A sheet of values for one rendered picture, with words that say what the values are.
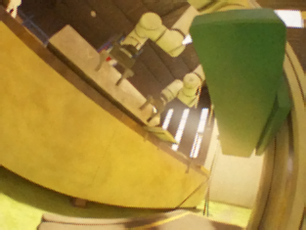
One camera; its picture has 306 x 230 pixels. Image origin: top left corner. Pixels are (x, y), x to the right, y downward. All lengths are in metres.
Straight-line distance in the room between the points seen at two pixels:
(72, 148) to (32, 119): 0.29
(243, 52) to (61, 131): 0.83
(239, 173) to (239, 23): 6.23
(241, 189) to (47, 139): 6.21
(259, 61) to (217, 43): 0.08
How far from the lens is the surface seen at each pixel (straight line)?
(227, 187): 6.30
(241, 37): 0.23
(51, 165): 0.86
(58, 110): 0.81
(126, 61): 0.68
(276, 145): 0.56
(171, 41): 0.62
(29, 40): 0.92
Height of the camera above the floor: 0.46
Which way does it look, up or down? 23 degrees up
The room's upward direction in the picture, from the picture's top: 23 degrees clockwise
